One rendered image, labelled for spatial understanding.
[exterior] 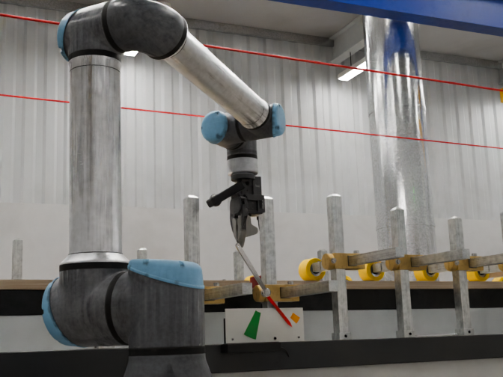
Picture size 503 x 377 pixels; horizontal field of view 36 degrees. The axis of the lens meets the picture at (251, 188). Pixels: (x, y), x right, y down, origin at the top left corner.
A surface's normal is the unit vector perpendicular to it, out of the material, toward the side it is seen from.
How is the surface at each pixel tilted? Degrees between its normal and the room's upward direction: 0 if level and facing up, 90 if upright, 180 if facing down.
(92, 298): 73
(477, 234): 90
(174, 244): 90
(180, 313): 90
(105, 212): 90
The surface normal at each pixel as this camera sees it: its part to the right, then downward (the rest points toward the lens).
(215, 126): -0.54, -0.14
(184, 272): 0.57, -0.26
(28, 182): 0.40, -0.19
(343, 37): -0.92, -0.04
